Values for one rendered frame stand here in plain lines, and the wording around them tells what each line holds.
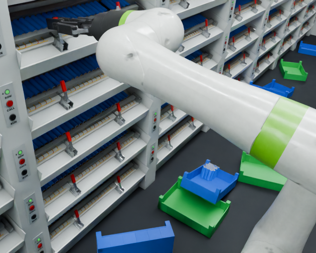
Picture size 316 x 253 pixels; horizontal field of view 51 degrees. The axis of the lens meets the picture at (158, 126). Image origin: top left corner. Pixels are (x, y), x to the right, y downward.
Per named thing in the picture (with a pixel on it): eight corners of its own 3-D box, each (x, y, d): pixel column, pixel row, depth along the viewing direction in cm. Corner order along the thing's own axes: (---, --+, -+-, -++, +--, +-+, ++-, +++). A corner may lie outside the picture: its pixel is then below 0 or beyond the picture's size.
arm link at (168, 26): (194, 50, 79) (191, 2, 73) (165, 71, 71) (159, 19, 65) (147, 44, 86) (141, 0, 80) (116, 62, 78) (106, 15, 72)
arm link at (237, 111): (266, 131, 64) (289, 84, 56) (242, 166, 56) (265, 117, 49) (119, 56, 76) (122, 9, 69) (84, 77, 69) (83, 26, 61)
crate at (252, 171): (290, 171, 199) (294, 161, 194) (292, 194, 183) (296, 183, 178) (240, 159, 205) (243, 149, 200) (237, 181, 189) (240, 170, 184)
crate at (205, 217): (228, 212, 169) (231, 201, 164) (209, 238, 155) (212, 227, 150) (178, 186, 182) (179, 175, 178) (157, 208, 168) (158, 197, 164)
